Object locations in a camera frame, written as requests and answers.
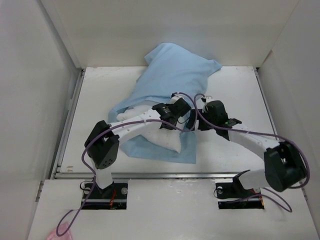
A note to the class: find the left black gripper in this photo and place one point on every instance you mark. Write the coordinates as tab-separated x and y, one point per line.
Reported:
172	128

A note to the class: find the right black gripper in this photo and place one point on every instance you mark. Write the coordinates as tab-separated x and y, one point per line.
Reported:
191	123

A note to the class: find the white pillow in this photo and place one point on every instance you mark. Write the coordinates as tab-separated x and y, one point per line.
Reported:
159	138

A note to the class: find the light blue pillowcase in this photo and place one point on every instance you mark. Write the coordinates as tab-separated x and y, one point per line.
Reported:
171	68

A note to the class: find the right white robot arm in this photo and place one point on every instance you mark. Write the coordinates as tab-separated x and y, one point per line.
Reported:
284	163

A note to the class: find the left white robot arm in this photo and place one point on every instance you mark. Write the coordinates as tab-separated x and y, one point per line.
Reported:
101	147

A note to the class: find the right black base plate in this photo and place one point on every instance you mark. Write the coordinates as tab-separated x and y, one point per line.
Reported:
221	191

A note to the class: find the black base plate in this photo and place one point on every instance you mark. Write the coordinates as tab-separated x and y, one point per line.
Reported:
118	191
221	191

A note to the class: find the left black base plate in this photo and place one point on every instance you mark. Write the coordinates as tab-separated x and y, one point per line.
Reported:
118	191

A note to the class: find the aluminium front rail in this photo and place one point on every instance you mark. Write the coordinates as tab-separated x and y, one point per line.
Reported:
128	175

